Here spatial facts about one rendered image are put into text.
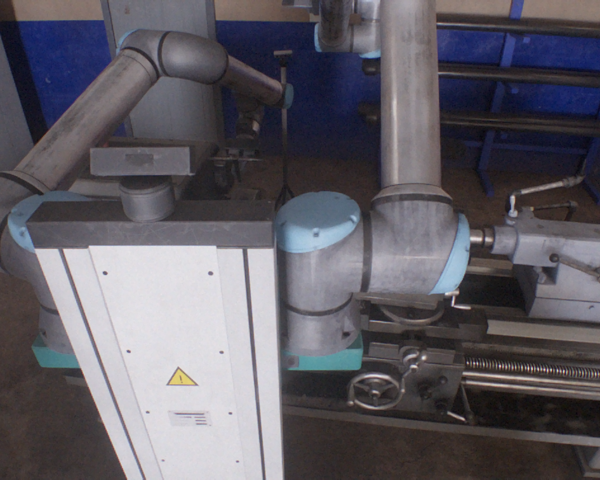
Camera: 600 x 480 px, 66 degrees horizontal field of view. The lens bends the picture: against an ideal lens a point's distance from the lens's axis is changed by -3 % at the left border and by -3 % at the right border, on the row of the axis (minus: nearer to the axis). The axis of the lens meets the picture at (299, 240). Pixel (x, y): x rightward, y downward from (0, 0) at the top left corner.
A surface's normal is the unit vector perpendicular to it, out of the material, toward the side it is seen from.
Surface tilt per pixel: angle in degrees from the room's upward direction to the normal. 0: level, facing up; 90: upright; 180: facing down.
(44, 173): 50
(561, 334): 36
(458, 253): 55
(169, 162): 61
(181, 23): 90
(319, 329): 70
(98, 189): 45
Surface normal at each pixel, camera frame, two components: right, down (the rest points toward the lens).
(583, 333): -0.08, -0.34
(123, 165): 0.00, 0.10
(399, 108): -0.53, -0.14
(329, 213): -0.09, -0.82
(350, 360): 0.00, 0.57
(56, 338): -0.28, 0.22
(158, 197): 0.67, 0.42
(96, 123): 0.74, -0.11
